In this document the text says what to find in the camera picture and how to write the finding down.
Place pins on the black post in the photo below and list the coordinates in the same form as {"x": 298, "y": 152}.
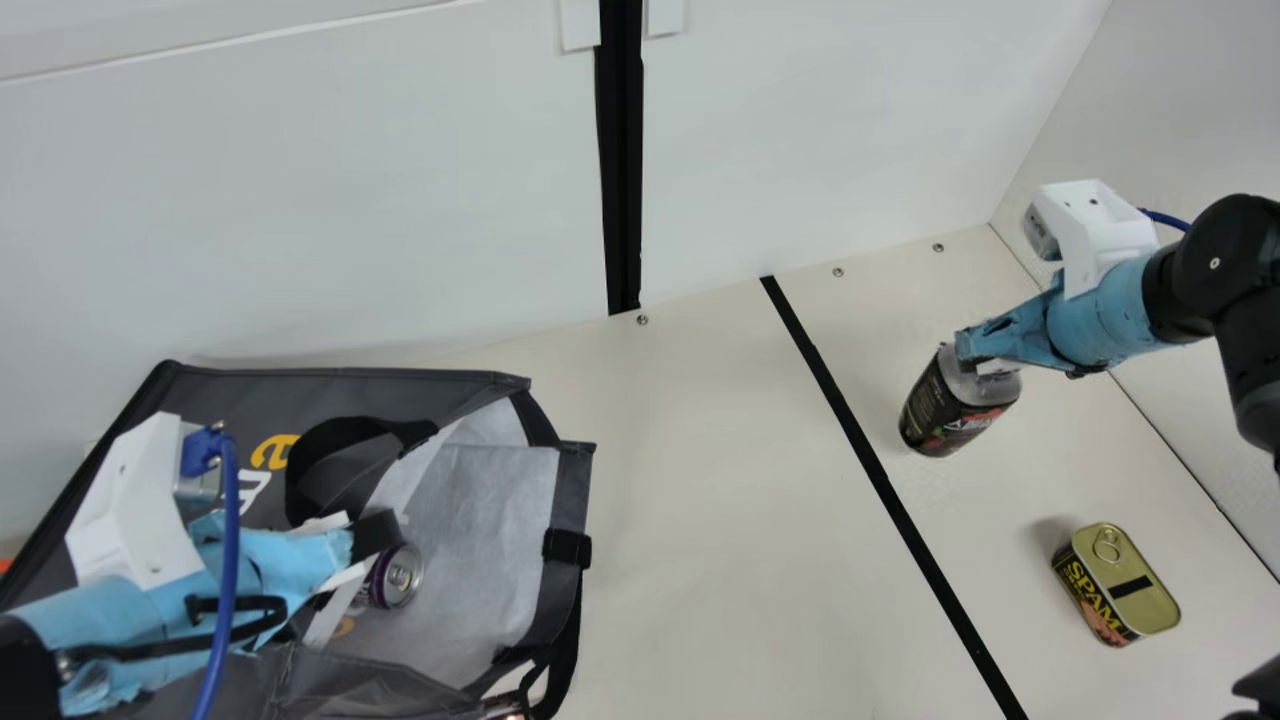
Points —
{"x": 620, "y": 150}

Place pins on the purple can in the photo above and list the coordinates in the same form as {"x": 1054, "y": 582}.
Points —
{"x": 398, "y": 577}

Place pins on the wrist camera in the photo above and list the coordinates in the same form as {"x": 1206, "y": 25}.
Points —
{"x": 1095, "y": 235}
{"x": 125, "y": 510}

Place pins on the black strip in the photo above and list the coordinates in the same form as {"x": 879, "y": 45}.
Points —
{"x": 880, "y": 480}

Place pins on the dark coffee bottle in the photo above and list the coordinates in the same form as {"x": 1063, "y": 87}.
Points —
{"x": 945, "y": 410}

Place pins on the rectangular gold tin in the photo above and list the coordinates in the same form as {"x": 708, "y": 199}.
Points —
{"x": 1120, "y": 585}

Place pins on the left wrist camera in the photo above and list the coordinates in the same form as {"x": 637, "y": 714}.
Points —
{"x": 125, "y": 510}

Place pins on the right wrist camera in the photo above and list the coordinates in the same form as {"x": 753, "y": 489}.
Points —
{"x": 1095, "y": 235}

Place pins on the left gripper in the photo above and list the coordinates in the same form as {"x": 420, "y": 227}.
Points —
{"x": 280, "y": 565}

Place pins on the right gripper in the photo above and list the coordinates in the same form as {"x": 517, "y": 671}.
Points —
{"x": 1100, "y": 320}

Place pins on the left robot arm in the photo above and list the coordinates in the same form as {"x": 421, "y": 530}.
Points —
{"x": 20, "y": 680}

